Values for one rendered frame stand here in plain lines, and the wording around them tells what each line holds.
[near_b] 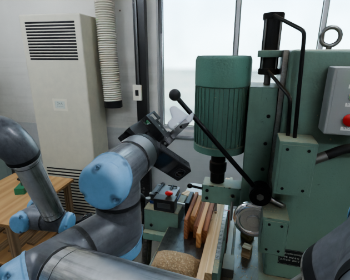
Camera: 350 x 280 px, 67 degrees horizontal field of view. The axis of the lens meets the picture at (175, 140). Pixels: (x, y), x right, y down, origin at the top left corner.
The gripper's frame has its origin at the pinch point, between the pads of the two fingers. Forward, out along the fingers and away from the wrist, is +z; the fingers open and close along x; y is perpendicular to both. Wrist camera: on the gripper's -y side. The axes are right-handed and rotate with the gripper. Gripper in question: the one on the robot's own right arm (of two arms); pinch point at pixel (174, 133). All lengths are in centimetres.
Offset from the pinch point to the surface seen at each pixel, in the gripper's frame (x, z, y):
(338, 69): -38.8, 5.2, -13.5
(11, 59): 134, 143, 147
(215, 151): -0.8, 13.4, -13.4
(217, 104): -10.9, 13.9, -2.2
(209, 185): 10.8, 19.0, -22.7
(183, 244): 27.1, 6.9, -30.5
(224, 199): 10.0, 18.7, -29.9
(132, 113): 81, 150, 34
